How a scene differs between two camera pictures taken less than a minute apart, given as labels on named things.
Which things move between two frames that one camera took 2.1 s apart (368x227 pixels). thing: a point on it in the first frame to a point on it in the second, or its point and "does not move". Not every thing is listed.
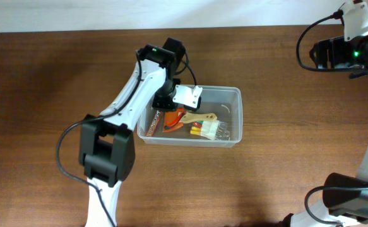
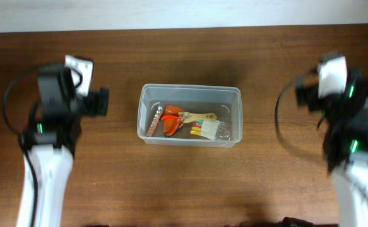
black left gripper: [160, 103] to [97, 101]
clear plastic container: [217, 122] does not move
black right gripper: [334, 46] to [307, 93]
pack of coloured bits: [213, 130] does not move
